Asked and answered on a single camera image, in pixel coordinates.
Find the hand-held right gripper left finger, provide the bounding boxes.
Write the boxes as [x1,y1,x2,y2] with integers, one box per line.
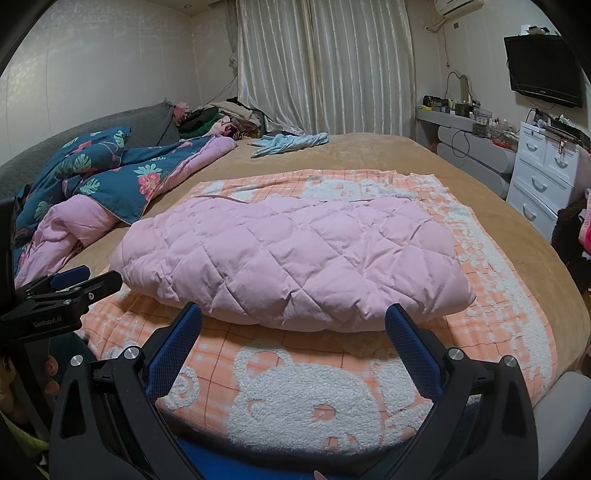
[48,302,208,480]

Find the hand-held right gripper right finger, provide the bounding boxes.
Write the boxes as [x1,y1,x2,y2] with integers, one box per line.
[383,302,541,480]

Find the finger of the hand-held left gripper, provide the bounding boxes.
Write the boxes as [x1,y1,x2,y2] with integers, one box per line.
[46,271,123,315]
[14,266,92,298]

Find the pink quilted jacket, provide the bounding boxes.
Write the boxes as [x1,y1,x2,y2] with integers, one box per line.
[111,194,476,333]

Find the pile of clothes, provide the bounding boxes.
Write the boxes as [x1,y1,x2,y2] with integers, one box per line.
[173,96,264,139]

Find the person's left hand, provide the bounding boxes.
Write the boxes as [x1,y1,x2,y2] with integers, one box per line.
[41,353,62,393]

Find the blue floral quilt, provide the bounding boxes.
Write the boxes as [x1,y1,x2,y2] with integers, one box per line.
[11,124,238,289]

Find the orange checked blanket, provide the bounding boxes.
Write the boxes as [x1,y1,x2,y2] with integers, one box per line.
[85,168,559,455]

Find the grey headboard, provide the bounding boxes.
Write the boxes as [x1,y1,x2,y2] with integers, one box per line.
[0,102,181,204]

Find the dark cloth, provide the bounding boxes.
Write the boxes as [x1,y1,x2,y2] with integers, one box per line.
[551,205,591,278]

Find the tan bed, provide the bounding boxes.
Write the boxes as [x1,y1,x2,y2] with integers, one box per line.
[0,131,591,407]

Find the grey dressing table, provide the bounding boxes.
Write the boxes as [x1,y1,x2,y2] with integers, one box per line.
[416,106,518,199]

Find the white drawer chest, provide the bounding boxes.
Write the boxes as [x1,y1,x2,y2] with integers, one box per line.
[506,121,591,241]

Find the pink printed cloth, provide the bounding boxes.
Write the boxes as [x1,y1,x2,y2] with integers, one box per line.
[579,189,591,259]

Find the light blue garment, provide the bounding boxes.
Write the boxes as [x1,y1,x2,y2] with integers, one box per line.
[250,132,329,159]

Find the dressing table mirror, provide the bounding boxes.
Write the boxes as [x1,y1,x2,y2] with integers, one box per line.
[445,70,475,104]

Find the white striped curtain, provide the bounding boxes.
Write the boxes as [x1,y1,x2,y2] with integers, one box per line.
[228,0,416,137]

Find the black television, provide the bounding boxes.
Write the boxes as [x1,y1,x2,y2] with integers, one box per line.
[503,33,583,109]

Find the white air conditioner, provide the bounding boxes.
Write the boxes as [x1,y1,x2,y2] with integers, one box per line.
[433,0,485,18]

